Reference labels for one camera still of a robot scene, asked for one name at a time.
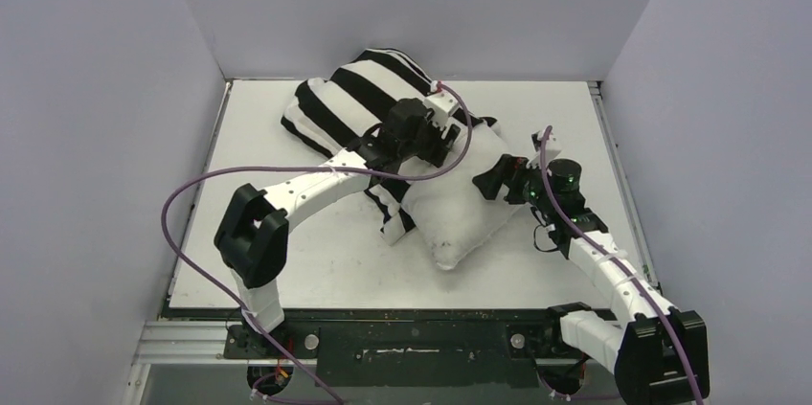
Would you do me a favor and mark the white pillow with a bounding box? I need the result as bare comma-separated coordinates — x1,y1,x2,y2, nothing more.
364,117,520,271

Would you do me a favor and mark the black white striped pillowcase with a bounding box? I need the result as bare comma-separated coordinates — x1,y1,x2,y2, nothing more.
281,48,432,158

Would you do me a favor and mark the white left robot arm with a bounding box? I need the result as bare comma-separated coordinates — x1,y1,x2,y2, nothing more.
214,92,472,357

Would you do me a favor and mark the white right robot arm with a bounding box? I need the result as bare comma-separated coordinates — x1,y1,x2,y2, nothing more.
472,154,710,404

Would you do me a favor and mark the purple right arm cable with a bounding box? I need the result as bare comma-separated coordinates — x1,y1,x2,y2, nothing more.
535,123,707,405

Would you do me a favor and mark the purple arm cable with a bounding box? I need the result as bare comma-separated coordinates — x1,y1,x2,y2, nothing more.
157,78,499,405
535,123,707,405

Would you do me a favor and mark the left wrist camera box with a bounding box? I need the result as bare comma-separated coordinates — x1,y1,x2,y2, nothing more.
422,84,461,124

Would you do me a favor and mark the black metal base rail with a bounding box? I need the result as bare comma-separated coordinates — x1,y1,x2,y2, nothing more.
137,305,702,405

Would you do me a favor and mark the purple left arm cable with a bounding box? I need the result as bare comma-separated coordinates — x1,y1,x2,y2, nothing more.
157,78,499,405

